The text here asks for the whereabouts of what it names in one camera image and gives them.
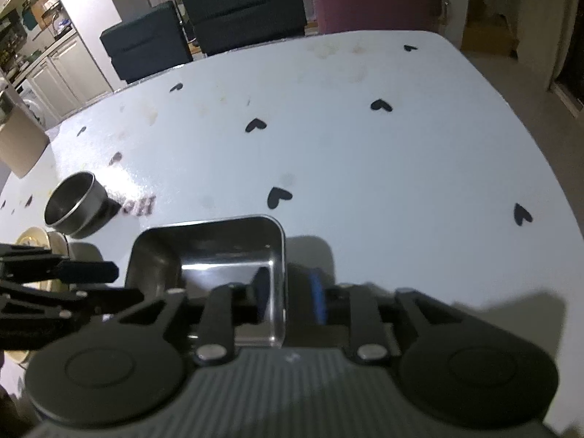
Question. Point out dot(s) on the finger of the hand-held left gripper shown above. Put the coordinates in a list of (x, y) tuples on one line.
[(89, 271), (105, 299)]

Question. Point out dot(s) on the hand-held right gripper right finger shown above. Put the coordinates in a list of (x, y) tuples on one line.
[(318, 296)]

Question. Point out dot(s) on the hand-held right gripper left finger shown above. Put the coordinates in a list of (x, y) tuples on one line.
[(261, 292)]

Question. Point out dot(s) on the round steel bowl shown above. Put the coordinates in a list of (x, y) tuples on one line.
[(86, 210)]

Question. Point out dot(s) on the small steel rectangular container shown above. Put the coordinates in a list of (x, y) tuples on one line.
[(219, 246)]

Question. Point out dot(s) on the floral bowl with yellow rim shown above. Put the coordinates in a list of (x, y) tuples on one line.
[(33, 237)]

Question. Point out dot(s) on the beige jug with steel lid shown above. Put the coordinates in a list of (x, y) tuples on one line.
[(20, 146)]

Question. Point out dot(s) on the white washing machine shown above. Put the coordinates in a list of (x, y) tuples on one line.
[(33, 102)]

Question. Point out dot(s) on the white kitchen base cabinets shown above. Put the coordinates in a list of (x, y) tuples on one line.
[(77, 73)]

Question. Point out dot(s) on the dark blue chair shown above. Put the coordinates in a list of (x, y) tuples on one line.
[(246, 13), (146, 45)]

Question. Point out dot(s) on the cardboard box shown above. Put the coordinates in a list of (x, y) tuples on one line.
[(490, 39)]

